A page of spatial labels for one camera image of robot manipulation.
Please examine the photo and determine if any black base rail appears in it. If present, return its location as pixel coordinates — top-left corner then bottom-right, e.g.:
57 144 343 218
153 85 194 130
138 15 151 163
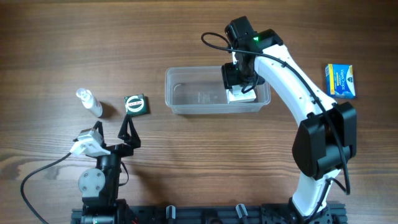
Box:
70 203 348 224

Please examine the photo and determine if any white blue medicine box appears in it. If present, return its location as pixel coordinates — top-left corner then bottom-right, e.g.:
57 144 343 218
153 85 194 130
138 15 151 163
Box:
226 85 256 104

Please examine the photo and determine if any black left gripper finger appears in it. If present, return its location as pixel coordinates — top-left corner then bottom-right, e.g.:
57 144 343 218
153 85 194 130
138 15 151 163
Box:
118 114 141 148
93 121 104 145

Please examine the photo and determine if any clear plastic container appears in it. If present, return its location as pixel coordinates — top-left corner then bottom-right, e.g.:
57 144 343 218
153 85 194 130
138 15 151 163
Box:
165 66 271 114

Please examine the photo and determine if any white spray bottle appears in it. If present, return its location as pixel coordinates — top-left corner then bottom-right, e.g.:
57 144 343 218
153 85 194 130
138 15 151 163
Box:
76 88 103 118

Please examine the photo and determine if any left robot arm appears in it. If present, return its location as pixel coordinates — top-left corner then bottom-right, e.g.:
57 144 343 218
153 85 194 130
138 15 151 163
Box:
70 114 141 224

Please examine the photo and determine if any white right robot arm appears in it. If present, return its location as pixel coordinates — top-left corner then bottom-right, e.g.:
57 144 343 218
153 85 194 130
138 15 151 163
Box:
221 16 357 223

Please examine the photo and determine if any blue VapoDrops box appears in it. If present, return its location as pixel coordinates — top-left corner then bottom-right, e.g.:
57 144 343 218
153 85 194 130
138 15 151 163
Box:
325 63 356 99

